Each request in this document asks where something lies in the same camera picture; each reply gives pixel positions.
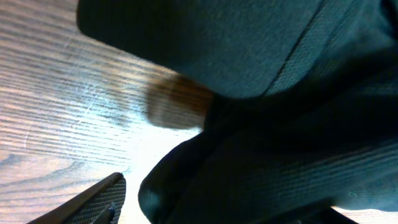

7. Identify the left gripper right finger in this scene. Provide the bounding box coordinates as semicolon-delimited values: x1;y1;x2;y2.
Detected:
298;208;358;224

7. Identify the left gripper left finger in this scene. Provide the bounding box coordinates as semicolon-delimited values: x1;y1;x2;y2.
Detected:
29;172;126;224

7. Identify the black polo shirt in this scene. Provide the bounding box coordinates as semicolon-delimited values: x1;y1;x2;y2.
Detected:
77;0;397;223

